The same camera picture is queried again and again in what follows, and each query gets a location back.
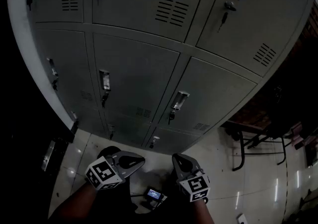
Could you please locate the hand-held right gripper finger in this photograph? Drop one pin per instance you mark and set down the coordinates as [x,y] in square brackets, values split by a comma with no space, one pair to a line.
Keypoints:
[187,160]
[177,168]

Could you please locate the grey metal locker cabinet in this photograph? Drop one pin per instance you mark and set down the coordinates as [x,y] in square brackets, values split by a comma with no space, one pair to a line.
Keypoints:
[139,69]

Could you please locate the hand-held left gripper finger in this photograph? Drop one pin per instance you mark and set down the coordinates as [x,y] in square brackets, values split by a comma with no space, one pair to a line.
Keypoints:
[133,170]
[135,157]

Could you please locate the small white floor object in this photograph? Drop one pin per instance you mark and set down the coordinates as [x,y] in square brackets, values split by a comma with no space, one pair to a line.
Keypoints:
[241,218]

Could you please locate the dark table with black legs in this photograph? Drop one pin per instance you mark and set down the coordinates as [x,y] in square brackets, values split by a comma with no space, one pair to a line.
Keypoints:
[251,128]

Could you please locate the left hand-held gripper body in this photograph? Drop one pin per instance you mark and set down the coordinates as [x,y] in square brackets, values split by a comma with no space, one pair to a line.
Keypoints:
[103,172]

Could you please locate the small device with lit screen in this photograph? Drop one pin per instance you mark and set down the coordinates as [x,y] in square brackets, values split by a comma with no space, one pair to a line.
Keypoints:
[154,194]

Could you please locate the black box with metal edge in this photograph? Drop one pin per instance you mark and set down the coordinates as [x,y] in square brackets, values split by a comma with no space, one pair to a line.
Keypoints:
[53,153]

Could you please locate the person's right forearm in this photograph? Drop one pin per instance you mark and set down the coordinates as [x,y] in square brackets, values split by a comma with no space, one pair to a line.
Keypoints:
[200,211]

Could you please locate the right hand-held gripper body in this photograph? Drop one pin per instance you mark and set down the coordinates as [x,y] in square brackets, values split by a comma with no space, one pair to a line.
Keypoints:
[195,185]

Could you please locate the person's left forearm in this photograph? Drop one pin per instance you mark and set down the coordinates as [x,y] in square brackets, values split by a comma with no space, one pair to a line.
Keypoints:
[74,203]

